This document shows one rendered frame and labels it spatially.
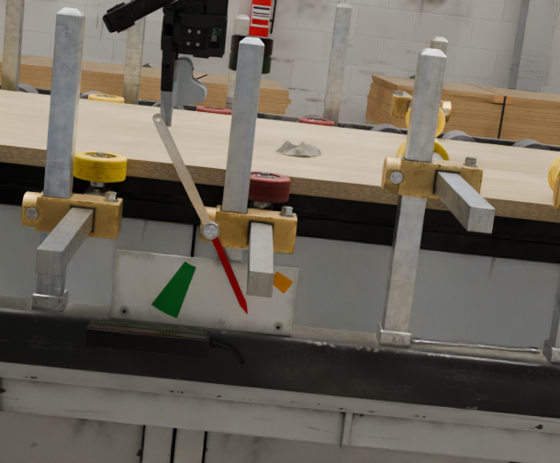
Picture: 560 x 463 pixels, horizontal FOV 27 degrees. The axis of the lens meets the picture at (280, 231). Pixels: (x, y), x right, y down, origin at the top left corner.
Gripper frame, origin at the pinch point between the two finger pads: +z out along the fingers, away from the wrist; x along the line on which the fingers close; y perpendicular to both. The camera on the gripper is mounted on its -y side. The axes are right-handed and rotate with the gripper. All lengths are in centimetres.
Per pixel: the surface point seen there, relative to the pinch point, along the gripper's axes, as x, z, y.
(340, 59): 115, -3, 31
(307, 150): 49, 9, 22
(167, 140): 0.1, 3.2, 0.7
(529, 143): 155, 16, 87
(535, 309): 28, 29, 61
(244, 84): 6.2, -4.8, 10.2
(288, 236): 5.4, 15.8, 18.4
